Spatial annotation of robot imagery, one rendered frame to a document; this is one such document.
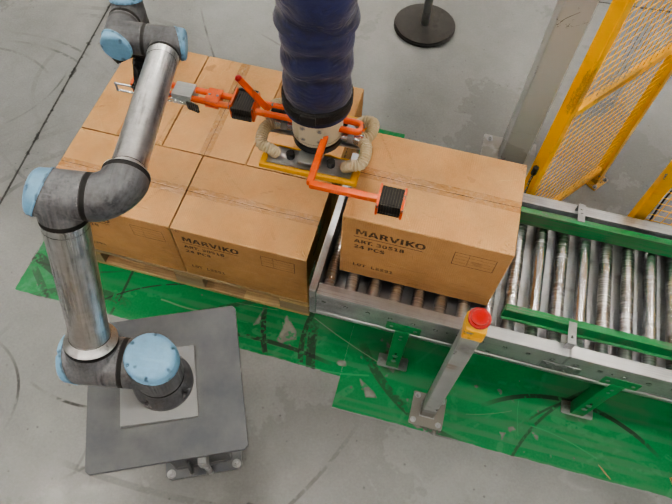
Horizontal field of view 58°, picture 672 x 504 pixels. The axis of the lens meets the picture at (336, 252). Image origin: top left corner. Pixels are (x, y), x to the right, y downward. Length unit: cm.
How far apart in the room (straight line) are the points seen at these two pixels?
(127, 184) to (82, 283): 32
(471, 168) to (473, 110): 154
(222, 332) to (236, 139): 105
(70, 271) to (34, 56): 286
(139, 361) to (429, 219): 105
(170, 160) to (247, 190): 39
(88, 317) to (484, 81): 292
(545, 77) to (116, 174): 213
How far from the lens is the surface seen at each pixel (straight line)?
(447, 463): 283
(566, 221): 267
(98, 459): 213
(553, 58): 301
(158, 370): 185
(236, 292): 303
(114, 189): 149
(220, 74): 317
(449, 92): 390
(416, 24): 426
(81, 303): 173
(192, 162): 283
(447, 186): 224
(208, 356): 214
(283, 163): 208
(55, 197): 151
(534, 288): 258
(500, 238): 216
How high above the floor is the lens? 272
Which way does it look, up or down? 60 degrees down
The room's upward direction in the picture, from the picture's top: 3 degrees clockwise
